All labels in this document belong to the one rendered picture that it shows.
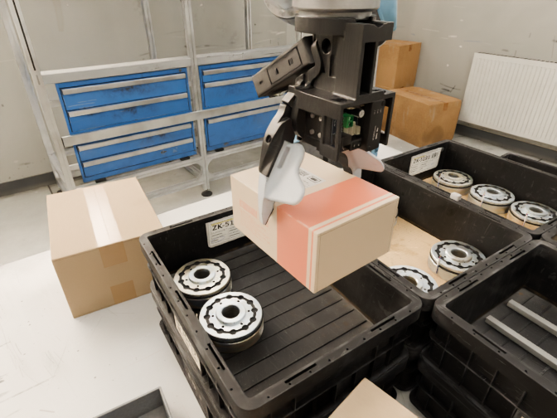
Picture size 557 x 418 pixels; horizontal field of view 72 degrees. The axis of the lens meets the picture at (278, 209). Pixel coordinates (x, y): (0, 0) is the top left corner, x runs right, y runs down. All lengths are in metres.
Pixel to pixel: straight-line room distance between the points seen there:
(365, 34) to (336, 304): 0.49
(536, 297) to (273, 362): 0.50
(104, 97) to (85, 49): 0.88
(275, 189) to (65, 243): 0.60
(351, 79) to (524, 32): 3.69
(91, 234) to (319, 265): 0.62
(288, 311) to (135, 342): 0.33
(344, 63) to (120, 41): 2.96
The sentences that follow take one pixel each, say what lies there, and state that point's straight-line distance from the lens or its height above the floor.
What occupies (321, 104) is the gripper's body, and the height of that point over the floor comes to 1.23.
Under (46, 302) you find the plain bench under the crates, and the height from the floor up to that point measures 0.70.
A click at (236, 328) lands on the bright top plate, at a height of 0.86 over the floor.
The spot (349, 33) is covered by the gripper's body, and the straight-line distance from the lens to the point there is 0.34.
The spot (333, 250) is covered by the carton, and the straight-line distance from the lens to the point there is 0.39.
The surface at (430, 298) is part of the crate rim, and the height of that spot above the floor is 0.93.
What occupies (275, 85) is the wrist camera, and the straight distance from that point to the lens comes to 0.43.
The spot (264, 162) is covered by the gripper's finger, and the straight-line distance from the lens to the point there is 0.39.
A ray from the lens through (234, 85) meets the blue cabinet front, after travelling 2.68.
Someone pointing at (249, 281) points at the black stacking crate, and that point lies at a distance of 0.75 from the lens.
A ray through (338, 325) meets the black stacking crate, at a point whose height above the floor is 0.83.
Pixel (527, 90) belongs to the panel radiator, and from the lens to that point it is 3.89.
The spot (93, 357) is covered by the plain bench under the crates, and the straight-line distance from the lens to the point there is 0.87.
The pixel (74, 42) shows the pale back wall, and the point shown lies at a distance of 3.18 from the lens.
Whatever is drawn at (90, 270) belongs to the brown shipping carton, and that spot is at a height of 0.81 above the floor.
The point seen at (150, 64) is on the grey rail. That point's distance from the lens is 2.40.
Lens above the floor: 1.32
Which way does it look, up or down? 31 degrees down
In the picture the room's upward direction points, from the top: straight up
